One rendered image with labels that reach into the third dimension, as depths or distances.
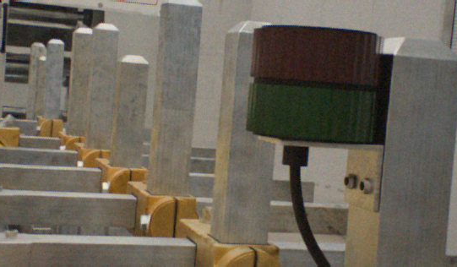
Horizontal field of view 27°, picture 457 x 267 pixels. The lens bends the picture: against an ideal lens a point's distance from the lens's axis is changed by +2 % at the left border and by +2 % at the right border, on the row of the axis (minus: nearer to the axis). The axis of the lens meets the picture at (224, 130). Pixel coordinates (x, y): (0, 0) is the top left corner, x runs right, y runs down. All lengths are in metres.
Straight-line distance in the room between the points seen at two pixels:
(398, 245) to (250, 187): 0.25
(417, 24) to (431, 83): 5.84
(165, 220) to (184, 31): 0.18
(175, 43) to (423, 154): 0.50
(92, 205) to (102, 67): 0.48
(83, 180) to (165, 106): 0.31
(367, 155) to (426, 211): 0.04
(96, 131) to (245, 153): 0.75
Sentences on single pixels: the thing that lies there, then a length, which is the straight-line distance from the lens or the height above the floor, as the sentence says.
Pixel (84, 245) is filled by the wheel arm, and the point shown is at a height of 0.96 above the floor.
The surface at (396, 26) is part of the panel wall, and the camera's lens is 6.54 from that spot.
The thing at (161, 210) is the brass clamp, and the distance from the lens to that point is 0.89.
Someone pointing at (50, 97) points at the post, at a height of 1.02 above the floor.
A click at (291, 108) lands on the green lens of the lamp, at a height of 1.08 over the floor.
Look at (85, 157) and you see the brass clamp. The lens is 1.39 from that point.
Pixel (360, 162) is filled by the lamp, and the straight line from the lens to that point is 0.45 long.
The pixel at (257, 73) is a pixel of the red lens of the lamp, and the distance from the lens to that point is 0.42.
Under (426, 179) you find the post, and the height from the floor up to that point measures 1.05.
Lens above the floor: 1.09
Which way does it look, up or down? 3 degrees down
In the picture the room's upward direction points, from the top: 5 degrees clockwise
